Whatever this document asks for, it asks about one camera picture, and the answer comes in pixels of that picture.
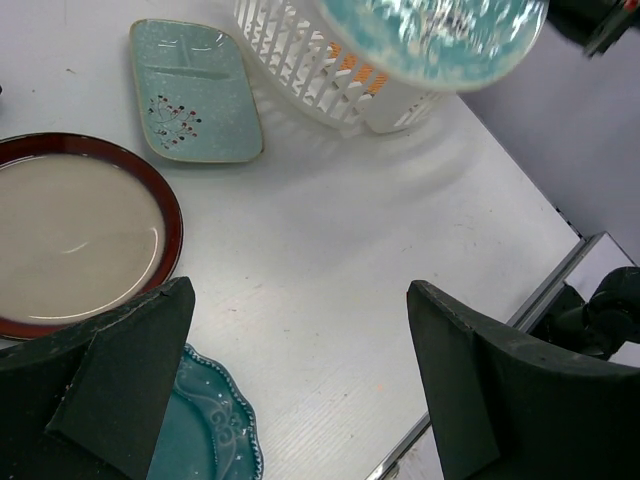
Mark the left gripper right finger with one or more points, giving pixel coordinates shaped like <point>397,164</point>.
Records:
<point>506,405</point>

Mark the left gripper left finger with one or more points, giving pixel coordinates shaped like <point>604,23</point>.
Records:
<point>88,401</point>

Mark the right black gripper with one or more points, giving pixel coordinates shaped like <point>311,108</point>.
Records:
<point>593,25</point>

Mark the teal scalloped round plate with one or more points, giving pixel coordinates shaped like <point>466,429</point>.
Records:
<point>209,429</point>

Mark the red and teal wave plate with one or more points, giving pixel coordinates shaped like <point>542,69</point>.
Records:
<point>440,45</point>

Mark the orange woven round plate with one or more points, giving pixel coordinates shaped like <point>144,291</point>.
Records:
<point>363,74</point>

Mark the white plastic dish bin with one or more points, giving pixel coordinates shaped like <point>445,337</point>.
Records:
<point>289,42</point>

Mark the beige plate with maroon rim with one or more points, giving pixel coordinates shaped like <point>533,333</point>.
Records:
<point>86,225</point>

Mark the light blue rectangular plate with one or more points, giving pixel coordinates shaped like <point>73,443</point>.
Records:
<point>194,96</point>

